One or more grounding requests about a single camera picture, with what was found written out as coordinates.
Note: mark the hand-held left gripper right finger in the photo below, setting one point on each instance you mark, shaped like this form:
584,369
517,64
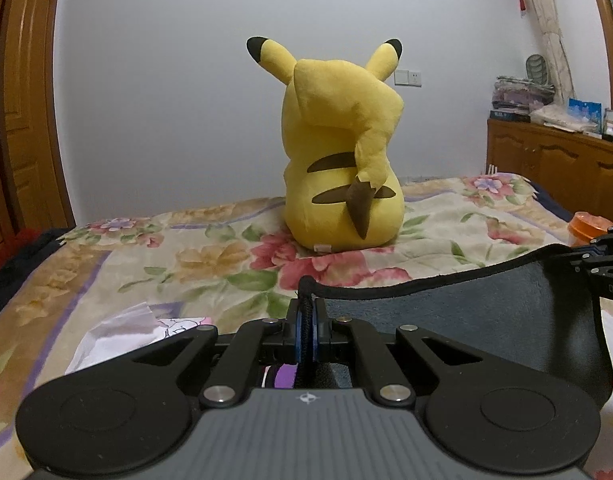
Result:
315,332

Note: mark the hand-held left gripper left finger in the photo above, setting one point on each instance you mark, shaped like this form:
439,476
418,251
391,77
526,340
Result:
299,332

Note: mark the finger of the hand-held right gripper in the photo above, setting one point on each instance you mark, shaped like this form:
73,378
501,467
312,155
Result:
611,237
584,259

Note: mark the dark grey towel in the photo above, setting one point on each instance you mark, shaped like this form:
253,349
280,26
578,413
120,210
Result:
486,310

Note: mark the orange lidded container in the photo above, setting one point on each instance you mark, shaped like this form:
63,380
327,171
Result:
589,227

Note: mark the wooden cabinet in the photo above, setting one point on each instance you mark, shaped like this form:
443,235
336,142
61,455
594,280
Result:
551,165

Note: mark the blue picture box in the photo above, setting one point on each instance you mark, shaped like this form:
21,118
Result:
585,115

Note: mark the white folded cloth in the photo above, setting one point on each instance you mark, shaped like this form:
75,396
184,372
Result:
559,117

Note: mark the floral blanket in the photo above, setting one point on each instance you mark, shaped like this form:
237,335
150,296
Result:
186,260

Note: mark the dark flat box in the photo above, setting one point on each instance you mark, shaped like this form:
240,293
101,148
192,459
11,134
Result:
509,116

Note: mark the stack of folded cloths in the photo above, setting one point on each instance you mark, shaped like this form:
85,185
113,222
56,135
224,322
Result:
521,92

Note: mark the yellow plush toy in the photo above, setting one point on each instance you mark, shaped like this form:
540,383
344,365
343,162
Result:
336,160

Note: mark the white plastic bag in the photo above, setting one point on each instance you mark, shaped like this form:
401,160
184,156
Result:
116,335

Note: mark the grey hand fan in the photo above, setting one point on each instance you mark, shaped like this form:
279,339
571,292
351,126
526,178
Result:
536,66

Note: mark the beige curtain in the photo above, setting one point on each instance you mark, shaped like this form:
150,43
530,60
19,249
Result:
546,20

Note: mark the wooden wardrobe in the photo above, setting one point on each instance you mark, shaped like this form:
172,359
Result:
21,110

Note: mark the wooden window frame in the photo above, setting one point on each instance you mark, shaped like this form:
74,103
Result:
604,35

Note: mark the white wall socket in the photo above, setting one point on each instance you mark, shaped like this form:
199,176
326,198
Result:
407,78

